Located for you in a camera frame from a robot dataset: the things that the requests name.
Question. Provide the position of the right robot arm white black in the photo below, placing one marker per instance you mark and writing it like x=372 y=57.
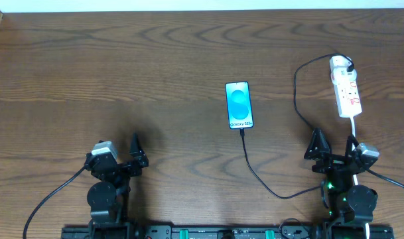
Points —
x=350 y=205

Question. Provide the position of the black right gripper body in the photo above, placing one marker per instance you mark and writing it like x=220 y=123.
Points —
x=336 y=162

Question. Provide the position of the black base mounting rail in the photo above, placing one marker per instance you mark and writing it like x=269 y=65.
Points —
x=168 y=232

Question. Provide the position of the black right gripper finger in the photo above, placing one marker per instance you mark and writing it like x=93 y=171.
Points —
x=351 y=144
x=318 y=147

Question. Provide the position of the white USB charger adapter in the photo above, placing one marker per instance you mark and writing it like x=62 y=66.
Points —
x=342 y=66

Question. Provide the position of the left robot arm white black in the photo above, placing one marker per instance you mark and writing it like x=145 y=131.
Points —
x=109 y=198

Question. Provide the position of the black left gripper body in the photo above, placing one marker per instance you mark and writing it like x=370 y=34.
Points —
x=121 y=166

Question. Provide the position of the blue screen Galaxy smartphone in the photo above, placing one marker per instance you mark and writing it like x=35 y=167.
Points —
x=239 y=105

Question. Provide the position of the white power strip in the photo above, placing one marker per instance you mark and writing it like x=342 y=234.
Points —
x=346 y=91

